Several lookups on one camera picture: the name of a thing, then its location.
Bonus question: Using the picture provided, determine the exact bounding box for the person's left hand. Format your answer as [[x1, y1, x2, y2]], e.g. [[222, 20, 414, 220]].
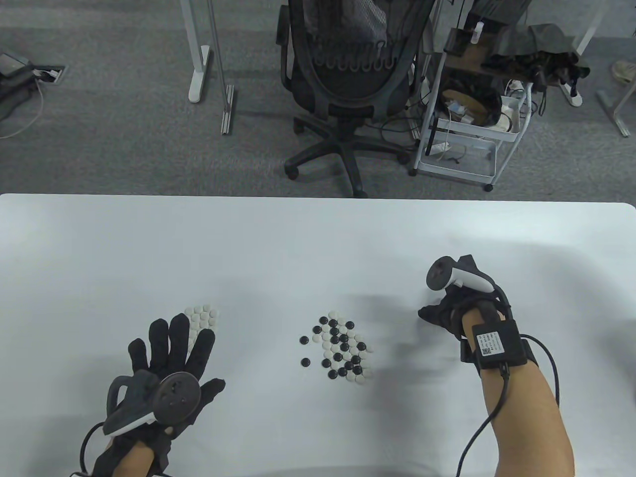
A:
[[93, 314, 227, 477]]

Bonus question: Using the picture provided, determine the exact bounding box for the person's right hand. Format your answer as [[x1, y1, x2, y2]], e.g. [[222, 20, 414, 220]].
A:
[[418, 287, 512, 341]]

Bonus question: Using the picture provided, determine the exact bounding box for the group of white go stones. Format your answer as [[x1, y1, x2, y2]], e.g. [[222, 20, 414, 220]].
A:
[[184, 304, 221, 348]]

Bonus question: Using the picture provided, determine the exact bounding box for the pile of mixed go stones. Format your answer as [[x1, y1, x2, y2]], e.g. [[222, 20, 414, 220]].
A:
[[299, 312, 374, 384]]

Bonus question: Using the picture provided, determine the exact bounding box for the person's left forearm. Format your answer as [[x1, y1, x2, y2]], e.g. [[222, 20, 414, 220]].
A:
[[114, 440, 156, 477]]

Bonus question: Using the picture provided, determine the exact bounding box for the person's right forearm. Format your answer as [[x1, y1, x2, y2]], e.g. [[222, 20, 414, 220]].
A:
[[461, 306, 575, 477]]

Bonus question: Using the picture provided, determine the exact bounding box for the dark grey left hand controller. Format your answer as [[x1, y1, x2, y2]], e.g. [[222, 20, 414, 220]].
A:
[[104, 371, 202, 438]]

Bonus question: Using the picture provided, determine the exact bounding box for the grey white right hand controller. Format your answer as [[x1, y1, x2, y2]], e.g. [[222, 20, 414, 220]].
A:
[[426, 255, 497, 295]]

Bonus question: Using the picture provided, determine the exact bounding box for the black right wrist sensor box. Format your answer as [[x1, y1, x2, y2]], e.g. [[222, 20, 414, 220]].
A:
[[472, 322, 531, 371]]

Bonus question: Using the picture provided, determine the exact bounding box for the white wheeled utility cart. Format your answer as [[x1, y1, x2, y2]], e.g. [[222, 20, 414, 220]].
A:
[[409, 25, 535, 193]]

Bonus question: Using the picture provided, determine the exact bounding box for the black and tan bag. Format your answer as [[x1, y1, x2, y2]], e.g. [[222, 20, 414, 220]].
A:
[[440, 75, 503, 127]]

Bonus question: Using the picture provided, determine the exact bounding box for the white power adapter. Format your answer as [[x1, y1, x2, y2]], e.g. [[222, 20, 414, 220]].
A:
[[499, 94, 522, 133]]

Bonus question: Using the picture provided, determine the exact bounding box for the black mesh office chair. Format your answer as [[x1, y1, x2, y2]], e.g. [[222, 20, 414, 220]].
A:
[[278, 0, 435, 198]]

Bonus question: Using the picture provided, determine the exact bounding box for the grey desk leg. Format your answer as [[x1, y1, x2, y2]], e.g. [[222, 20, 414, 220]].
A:
[[596, 82, 636, 138]]

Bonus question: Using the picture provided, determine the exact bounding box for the black phone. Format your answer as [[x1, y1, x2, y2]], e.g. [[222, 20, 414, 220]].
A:
[[444, 29, 473, 54]]

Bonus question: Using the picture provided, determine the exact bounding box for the black crumpled cloth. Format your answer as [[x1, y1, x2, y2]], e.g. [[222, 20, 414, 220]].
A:
[[484, 23, 592, 100]]

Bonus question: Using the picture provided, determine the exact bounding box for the floor socket box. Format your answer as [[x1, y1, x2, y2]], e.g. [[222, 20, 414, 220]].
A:
[[32, 64, 68, 84]]

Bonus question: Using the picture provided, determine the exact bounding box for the white slanted desk leg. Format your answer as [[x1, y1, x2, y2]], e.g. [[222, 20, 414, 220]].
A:
[[556, 0, 604, 107]]

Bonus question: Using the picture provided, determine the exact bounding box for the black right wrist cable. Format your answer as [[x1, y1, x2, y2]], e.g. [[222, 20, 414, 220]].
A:
[[455, 334, 562, 477]]

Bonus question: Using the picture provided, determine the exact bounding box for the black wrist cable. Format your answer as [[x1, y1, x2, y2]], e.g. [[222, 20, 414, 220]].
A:
[[79, 422, 107, 476], [455, 334, 562, 477]]

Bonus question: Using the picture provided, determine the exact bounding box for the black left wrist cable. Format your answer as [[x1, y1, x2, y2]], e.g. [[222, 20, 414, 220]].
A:
[[79, 422, 107, 476]]

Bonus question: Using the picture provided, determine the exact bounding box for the aluminium profile post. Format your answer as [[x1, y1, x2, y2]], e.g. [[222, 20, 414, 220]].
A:
[[206, 0, 235, 135]]

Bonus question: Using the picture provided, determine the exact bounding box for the white floor cable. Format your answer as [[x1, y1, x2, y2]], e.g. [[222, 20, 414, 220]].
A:
[[0, 82, 44, 139]]

